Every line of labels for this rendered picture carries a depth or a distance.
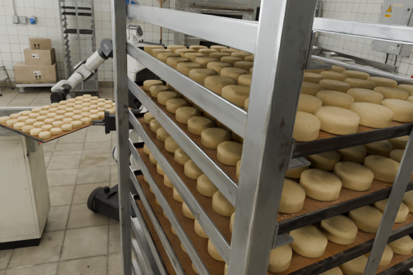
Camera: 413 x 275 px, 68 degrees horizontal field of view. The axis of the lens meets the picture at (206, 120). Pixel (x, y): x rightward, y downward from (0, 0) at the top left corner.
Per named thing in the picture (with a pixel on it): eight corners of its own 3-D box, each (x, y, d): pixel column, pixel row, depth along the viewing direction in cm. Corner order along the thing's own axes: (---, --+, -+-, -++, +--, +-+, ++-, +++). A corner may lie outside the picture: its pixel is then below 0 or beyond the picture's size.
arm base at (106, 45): (110, 53, 223) (117, 38, 220) (123, 61, 220) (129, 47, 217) (96, 50, 209) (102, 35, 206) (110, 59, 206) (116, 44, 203)
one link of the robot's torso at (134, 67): (135, 80, 235) (134, 32, 222) (172, 88, 221) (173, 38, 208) (106, 88, 211) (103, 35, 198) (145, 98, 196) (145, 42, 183)
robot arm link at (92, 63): (78, 64, 225) (98, 45, 217) (91, 77, 229) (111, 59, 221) (71, 69, 215) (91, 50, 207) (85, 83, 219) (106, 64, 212)
